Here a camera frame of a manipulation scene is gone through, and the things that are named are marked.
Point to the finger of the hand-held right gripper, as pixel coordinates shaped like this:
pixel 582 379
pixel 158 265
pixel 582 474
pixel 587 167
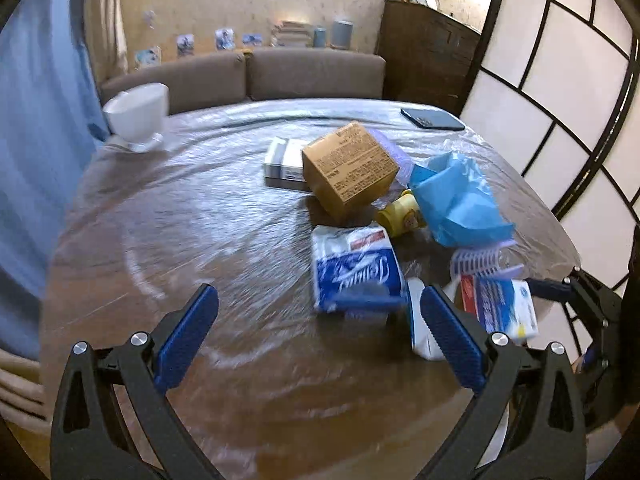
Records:
pixel 592 357
pixel 547 290

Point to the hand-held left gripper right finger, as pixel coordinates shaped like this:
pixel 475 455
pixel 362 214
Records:
pixel 452 332

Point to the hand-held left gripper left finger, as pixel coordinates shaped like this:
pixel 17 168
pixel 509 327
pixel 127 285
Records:
pixel 185 332

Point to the white carton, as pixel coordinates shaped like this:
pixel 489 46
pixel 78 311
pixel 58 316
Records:
pixel 419 325

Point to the white blue medicine box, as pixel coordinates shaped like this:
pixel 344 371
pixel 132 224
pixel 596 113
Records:
pixel 502 305

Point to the blue white tissue packet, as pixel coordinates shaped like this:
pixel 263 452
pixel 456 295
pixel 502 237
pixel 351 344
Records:
pixel 352 270

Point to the blue plastic bag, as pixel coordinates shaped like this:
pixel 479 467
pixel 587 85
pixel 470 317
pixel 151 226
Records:
pixel 457 200

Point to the brown cardboard box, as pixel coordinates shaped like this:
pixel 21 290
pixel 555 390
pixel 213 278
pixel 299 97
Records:
pixel 350 170

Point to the beige curtain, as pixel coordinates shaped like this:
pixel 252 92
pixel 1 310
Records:
pixel 20 385
pixel 107 20

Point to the paper screen partition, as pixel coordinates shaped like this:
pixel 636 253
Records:
pixel 550 85

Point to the black smartphone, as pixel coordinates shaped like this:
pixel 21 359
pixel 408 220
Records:
pixel 432 119

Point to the white bowl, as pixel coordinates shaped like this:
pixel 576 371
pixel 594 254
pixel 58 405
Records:
pixel 135 112

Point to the blue curtain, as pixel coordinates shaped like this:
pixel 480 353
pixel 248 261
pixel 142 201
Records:
pixel 40 135

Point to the dark wooden cabinet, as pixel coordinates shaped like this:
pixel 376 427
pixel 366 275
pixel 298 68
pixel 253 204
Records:
pixel 425 50

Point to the small photo print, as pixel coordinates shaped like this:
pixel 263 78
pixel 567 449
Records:
pixel 225 38
pixel 185 44
pixel 148 57
pixel 251 39

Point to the brown sofa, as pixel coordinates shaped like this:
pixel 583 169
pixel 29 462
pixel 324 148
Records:
pixel 310 75

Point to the stack of books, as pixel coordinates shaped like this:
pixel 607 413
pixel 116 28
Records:
pixel 292 35

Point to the large grey canister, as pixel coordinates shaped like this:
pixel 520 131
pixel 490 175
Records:
pixel 343 35

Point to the small blue canister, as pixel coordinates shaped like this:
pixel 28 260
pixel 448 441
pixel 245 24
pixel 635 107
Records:
pixel 320 37

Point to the small wall decoration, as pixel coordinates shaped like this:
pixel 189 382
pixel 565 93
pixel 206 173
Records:
pixel 149 17

